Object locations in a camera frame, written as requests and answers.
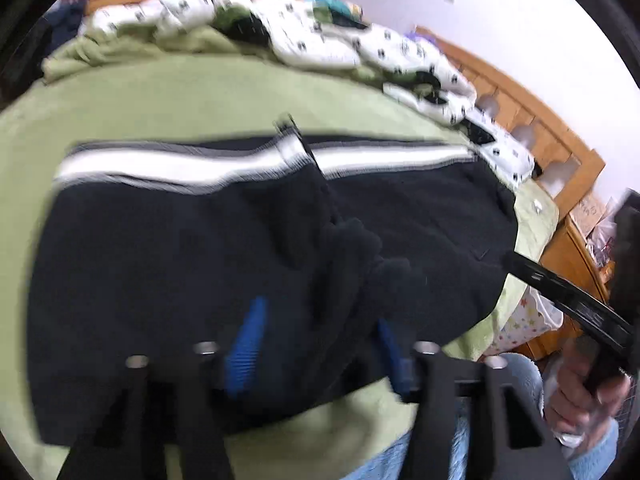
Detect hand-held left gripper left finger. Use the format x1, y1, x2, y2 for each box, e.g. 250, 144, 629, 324
57, 297, 268, 480

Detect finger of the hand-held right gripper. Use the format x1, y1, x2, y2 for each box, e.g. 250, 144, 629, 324
501, 251, 636, 357

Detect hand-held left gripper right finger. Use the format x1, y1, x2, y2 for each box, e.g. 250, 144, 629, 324
377, 320, 573, 480

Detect black pants with white stripe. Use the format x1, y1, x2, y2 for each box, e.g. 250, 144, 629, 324
25, 115, 521, 448

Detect person's right forearm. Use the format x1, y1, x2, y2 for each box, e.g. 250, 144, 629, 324
567, 417, 623, 480

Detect person's right hand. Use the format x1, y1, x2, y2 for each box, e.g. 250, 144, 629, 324
542, 337, 633, 443

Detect star printed cloth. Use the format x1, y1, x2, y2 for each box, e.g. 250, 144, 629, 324
494, 287, 565, 357

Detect green fleece bed sheet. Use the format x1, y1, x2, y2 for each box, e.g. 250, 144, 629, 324
0, 52, 561, 480

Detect white floral quilt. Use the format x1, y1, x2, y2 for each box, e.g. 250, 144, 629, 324
92, 0, 536, 186

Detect crumpled green blanket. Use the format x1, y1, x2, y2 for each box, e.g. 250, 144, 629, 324
42, 25, 273, 86

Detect teal pillow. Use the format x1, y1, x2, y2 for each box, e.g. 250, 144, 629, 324
305, 0, 363, 20

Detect navy garment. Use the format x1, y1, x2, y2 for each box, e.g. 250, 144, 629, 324
36, 2, 87, 61

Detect wooden bed frame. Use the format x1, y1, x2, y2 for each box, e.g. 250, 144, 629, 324
82, 0, 607, 223

